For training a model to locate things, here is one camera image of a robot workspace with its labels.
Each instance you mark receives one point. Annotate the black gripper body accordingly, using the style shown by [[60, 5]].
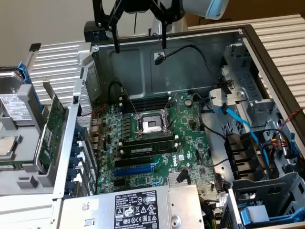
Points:
[[135, 6]]

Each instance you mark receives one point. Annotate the green graphics card black shroud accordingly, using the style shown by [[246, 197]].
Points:
[[53, 133]]

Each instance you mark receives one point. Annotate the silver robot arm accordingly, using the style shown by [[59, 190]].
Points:
[[197, 7]]

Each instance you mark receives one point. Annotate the black box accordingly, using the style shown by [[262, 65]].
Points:
[[90, 33]]

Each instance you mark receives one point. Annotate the open grey PC case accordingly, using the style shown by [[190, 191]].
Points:
[[186, 76]]

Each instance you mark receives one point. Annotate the small black clip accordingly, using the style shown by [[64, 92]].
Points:
[[35, 47]]

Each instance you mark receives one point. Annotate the black RAM slot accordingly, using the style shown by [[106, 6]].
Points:
[[145, 100], [145, 107], [147, 139]]

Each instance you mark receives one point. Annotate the thin metal locking lever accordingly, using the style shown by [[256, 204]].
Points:
[[130, 103], [174, 112]]

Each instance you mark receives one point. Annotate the coin battery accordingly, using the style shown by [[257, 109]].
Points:
[[189, 102]]

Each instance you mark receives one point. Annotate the blue plastic disk caddy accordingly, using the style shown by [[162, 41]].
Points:
[[252, 213], [25, 76]]

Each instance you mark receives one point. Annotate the CPU socket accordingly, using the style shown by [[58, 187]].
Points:
[[152, 125]]

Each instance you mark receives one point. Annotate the blue slot retention clip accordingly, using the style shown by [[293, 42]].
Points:
[[71, 175], [74, 162], [76, 148], [78, 132], [68, 189]]

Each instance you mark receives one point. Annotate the green motherboard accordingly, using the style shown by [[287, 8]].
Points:
[[188, 143]]

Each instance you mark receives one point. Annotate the silver hard disk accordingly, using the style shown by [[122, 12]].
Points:
[[7, 105]]

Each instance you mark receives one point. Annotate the long black expansion slot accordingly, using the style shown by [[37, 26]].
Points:
[[133, 161]]

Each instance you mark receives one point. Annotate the grey parts rack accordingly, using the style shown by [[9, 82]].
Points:
[[26, 143]]

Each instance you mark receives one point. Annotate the black fan shroud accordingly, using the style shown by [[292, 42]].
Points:
[[238, 152]]

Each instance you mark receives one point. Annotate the blue expansion slot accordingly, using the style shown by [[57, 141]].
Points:
[[133, 171]]

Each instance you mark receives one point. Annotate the silver chipset heatsink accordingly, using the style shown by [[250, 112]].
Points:
[[172, 177]]

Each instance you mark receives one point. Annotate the short black expansion slot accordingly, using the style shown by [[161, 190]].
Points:
[[119, 182]]

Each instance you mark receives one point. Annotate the CPU with silver lid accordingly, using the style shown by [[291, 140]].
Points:
[[6, 146]]

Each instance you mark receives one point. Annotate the green RAM stick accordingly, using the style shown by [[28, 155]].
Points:
[[9, 166]]

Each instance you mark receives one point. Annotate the silver power supply unit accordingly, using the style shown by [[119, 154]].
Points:
[[100, 210]]

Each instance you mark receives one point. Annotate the grey metal disk bay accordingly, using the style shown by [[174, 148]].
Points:
[[262, 188]]

